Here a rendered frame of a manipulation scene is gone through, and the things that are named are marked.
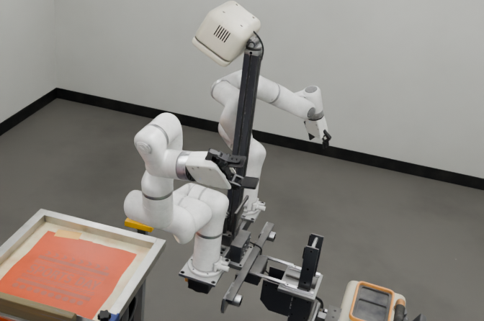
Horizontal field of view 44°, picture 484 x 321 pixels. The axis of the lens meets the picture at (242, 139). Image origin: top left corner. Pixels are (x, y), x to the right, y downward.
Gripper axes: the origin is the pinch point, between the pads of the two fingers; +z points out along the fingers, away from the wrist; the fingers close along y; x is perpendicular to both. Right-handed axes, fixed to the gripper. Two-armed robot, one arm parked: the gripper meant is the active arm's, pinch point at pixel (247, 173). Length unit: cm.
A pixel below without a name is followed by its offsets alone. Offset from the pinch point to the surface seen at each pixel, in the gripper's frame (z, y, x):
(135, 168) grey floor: -244, -239, 130
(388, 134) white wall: -70, -323, 244
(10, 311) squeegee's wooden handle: -94, -46, -38
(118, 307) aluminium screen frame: -68, -66, -23
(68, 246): -109, -72, -3
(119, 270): -84, -77, -6
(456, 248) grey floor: 4, -319, 142
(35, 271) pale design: -108, -61, -19
